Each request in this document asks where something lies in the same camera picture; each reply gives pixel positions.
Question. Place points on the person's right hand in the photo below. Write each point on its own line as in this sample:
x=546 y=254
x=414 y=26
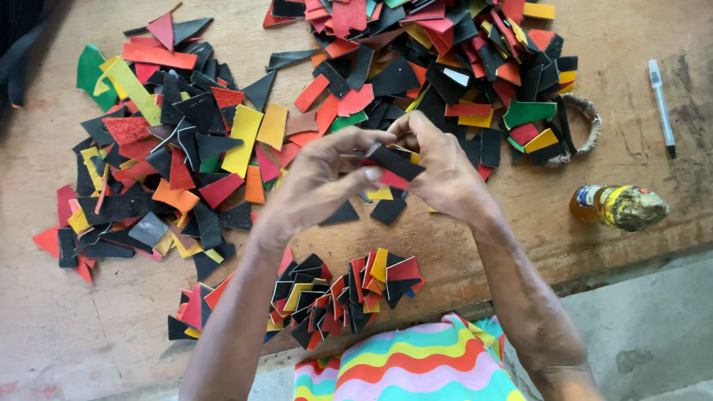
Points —
x=451 y=178

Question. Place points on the person's left hand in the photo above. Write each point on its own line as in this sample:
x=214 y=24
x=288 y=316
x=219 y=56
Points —
x=312 y=184

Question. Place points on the black leather strip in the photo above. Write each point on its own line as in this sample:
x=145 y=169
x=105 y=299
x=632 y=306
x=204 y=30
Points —
x=396 y=161

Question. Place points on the small red leather piece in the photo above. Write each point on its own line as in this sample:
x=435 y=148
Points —
x=393 y=180

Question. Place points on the black triangular leather piece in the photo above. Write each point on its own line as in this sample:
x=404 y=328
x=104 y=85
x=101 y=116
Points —
x=344 y=214

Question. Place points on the small yellow leather piece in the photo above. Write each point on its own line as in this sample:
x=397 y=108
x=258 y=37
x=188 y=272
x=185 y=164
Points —
x=381 y=194

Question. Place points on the black square leather piece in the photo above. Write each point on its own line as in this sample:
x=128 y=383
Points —
x=388 y=210

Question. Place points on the dense heap of leather offcuts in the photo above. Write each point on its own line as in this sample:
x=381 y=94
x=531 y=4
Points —
x=440 y=61

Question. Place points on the cluster of folded leather pieces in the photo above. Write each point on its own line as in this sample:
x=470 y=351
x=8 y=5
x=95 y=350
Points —
x=334 y=301

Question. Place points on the wide pile of leather scraps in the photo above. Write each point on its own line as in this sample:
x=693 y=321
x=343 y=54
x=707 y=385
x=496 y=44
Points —
x=167 y=150

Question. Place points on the glue bottle with crusted cap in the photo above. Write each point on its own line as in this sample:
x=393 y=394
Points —
x=618 y=207

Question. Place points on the person's rainbow wavy striped garment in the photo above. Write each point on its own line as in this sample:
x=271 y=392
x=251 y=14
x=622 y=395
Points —
x=412 y=367

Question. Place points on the clear ballpoint pen black cap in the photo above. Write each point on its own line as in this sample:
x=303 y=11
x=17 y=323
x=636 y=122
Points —
x=662 y=106

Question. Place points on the dark fabric object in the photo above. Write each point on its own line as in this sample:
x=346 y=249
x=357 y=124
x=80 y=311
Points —
x=19 y=50

